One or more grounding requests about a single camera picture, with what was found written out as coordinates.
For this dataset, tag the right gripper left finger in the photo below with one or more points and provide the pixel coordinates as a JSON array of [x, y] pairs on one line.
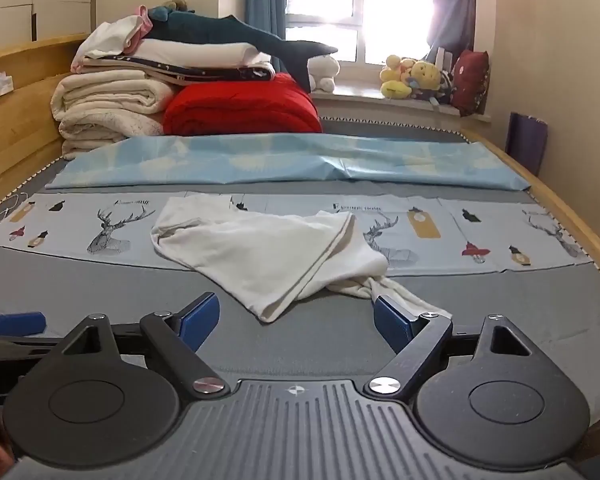
[[172, 342]]

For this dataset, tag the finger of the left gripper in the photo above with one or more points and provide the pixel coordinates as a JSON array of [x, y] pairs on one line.
[[29, 323]]

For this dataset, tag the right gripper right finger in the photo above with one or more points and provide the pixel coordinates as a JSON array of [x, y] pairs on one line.
[[418, 341]]

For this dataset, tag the white t-shirt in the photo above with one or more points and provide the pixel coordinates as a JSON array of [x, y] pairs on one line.
[[268, 262]]

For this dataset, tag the deer print bed sheet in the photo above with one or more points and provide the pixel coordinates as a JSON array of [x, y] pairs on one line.
[[416, 235]]

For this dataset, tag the light blue folded sheet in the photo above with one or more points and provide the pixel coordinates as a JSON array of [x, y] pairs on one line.
[[286, 157]]

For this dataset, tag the cream folded blanket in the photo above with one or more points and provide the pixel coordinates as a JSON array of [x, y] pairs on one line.
[[102, 108]]

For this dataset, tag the purple bag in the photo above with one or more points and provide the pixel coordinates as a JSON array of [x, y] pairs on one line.
[[526, 141]]

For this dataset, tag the red folded blanket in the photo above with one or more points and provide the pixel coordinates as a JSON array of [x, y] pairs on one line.
[[278, 105]]

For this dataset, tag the yellow plush toys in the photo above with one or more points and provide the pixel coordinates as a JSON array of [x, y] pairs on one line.
[[407, 78]]

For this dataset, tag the dark patterned folded cloth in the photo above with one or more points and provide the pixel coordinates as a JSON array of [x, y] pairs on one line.
[[182, 76]]

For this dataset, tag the dark red cushion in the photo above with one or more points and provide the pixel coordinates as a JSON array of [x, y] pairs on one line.
[[470, 81]]

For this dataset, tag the white plush toy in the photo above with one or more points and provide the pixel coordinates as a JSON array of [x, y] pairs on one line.
[[322, 73]]

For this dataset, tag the white folded quilt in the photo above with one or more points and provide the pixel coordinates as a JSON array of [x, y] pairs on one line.
[[199, 55]]

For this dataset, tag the white pink garment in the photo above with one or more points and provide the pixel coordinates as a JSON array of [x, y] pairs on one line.
[[119, 37]]

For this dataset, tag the dark teal shark plush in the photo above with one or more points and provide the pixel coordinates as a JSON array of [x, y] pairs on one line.
[[191, 28]]

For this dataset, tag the window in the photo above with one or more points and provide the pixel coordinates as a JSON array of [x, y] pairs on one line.
[[363, 31]]

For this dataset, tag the purple right curtain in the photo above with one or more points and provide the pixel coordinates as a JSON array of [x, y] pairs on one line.
[[452, 27]]

